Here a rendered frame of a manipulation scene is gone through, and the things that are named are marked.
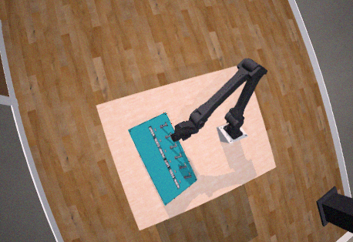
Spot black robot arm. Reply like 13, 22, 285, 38
170, 58, 267, 142

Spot teal control panel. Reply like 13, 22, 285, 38
128, 113, 197, 206

